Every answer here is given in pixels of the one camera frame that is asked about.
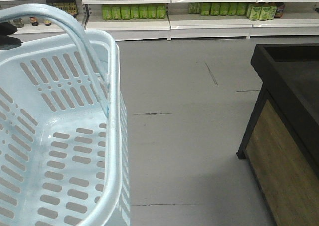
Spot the light blue plastic basket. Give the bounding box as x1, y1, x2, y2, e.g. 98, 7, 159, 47
0, 4, 130, 226

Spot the white store shelf unit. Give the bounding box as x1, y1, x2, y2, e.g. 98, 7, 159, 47
0, 0, 319, 41

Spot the green drink bottle row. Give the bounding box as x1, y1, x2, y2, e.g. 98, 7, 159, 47
101, 4, 167, 20

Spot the black wooden display table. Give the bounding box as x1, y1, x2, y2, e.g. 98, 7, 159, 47
237, 43, 319, 226

